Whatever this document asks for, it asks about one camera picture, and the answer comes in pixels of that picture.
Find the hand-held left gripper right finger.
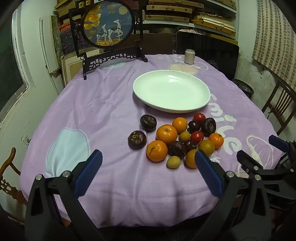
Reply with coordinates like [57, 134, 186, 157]
[194, 149, 272, 241]

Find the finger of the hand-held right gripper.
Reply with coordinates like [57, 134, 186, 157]
[268, 135, 296, 163]
[236, 150, 269, 182]

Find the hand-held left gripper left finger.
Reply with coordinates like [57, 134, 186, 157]
[24, 149, 103, 241]

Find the small orange tangerine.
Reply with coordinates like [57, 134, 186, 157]
[184, 149, 199, 169]
[208, 133, 224, 149]
[172, 117, 188, 134]

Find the yellowish tangerine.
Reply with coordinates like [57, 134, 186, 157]
[198, 139, 215, 156]

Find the dark red cherry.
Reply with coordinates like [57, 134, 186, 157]
[188, 120, 201, 133]
[185, 140, 197, 152]

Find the red cherry tomato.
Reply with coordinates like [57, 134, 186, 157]
[190, 131, 204, 143]
[193, 113, 206, 124]

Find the dark wrinkled passion fruit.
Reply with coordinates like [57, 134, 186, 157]
[128, 131, 147, 150]
[201, 117, 217, 137]
[140, 115, 157, 132]
[167, 141, 187, 159]

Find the large orange tangerine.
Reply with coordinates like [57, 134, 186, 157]
[146, 140, 168, 162]
[156, 124, 178, 144]

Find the white oval plate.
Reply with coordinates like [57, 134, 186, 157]
[133, 70, 211, 113]

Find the brown wooden slat chair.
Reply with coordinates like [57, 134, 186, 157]
[261, 80, 296, 136]

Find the purple printed tablecloth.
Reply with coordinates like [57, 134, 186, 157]
[20, 54, 281, 229]

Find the black round stool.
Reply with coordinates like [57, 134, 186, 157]
[232, 78, 254, 98]

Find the carved wooden chair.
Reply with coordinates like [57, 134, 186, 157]
[0, 147, 28, 209]

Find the checked hanging cloth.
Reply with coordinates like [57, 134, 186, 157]
[252, 0, 296, 84]

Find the pale drink can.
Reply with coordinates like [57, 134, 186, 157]
[184, 49, 195, 65]

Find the white framed window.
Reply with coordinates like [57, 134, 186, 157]
[0, 14, 30, 116]

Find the stack of patterned boxes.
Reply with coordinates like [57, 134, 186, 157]
[51, 0, 93, 55]

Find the pink cloth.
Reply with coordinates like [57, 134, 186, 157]
[178, 28, 204, 34]

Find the round deer screen on stand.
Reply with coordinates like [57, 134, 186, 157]
[69, 0, 148, 80]

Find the stack of flat wooden boxes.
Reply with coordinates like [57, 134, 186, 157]
[143, 0, 237, 39]

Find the leaning picture frame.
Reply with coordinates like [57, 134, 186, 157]
[60, 50, 86, 84]

